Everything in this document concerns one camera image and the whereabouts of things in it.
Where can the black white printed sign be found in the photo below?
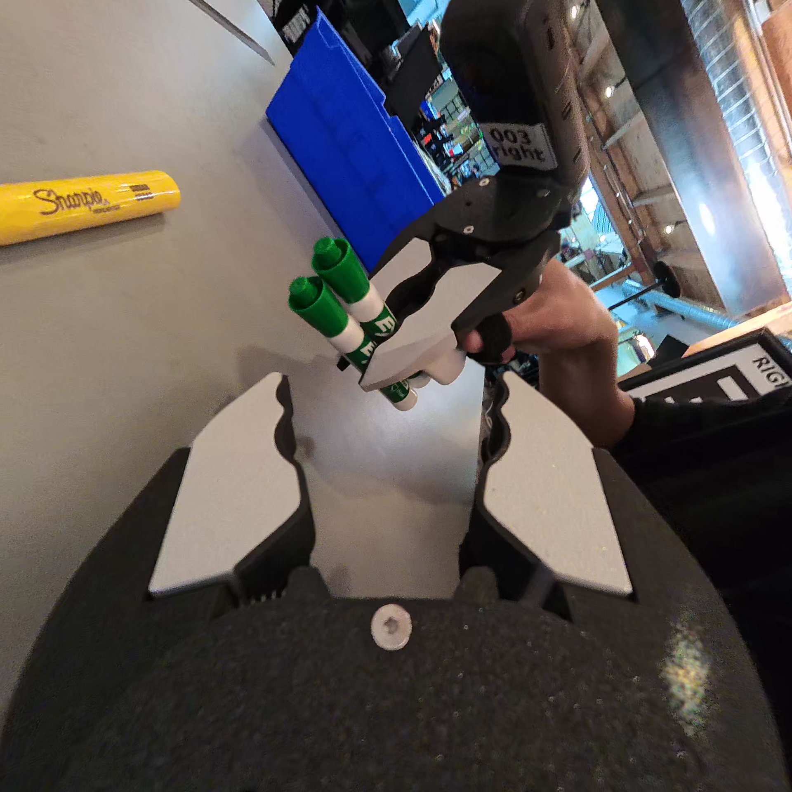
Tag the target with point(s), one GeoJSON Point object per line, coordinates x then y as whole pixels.
{"type": "Point", "coordinates": [711, 371]}

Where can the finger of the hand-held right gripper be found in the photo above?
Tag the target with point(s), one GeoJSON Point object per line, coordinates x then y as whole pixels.
{"type": "Point", "coordinates": [405, 263]}
{"type": "Point", "coordinates": [433, 315]}

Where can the grey desk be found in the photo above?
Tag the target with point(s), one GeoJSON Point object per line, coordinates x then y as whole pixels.
{"type": "Point", "coordinates": [124, 371]}

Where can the green dry erase marker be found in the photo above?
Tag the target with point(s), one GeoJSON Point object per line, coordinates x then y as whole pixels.
{"type": "Point", "coordinates": [340, 269]}
{"type": "Point", "coordinates": [318, 309]}

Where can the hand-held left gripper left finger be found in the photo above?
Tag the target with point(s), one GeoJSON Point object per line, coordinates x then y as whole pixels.
{"type": "Point", "coordinates": [229, 495]}

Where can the foil insulated ceiling duct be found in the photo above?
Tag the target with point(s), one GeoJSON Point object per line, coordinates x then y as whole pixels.
{"type": "Point", "coordinates": [730, 74]}

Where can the person's right hand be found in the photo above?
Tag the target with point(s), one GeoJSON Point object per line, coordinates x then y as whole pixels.
{"type": "Point", "coordinates": [569, 322]}

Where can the yellow highlighter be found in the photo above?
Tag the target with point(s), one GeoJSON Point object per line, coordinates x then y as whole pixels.
{"type": "Point", "coordinates": [80, 204]}

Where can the slim silver pipe duct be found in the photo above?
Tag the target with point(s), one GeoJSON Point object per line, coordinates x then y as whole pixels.
{"type": "Point", "coordinates": [680, 306]}

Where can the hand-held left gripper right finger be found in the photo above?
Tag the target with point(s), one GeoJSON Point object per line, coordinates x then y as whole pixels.
{"type": "Point", "coordinates": [550, 495]}

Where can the blue plastic bin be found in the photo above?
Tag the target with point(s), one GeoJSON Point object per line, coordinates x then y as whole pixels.
{"type": "Point", "coordinates": [346, 136]}

